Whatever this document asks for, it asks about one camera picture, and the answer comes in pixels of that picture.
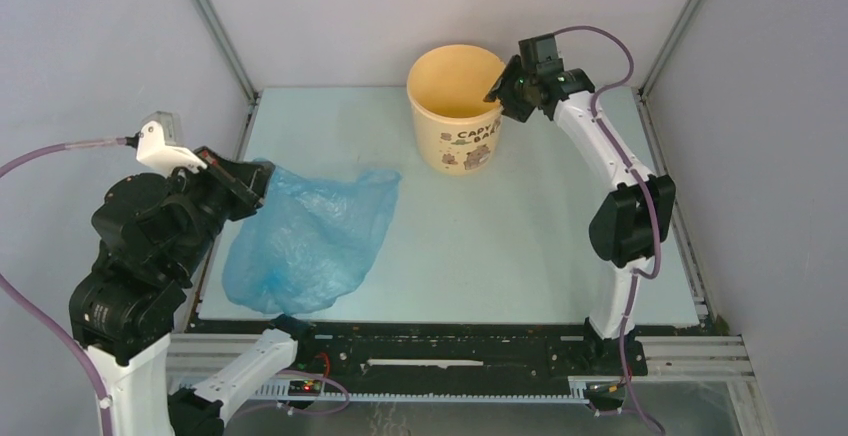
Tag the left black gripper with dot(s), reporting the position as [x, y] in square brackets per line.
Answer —
[251, 179]

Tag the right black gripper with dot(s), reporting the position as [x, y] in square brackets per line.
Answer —
[503, 89]

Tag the yellow cartoon trash bin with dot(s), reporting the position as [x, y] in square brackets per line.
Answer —
[456, 128]

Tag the blue plastic trash bag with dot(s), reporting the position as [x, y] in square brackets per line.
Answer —
[314, 241]

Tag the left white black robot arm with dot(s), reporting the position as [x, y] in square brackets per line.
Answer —
[155, 229]

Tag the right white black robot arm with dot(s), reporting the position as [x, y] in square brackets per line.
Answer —
[633, 220]

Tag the left small circuit board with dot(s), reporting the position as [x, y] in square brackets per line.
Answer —
[304, 388]

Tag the small circuit board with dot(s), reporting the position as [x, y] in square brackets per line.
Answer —
[604, 389]
[304, 388]

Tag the right small circuit board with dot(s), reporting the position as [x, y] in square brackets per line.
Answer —
[604, 389]

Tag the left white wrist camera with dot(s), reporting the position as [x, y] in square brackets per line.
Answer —
[159, 145]

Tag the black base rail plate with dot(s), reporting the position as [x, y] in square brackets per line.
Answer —
[476, 357]

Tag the left aluminium frame post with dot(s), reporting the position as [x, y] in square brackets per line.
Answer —
[225, 46]

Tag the aluminium frame post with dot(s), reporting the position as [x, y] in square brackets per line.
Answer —
[678, 30]
[225, 46]

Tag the right aluminium frame post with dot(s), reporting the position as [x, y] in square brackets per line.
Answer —
[678, 30]

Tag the grey slotted cable duct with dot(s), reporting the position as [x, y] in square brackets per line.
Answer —
[275, 389]

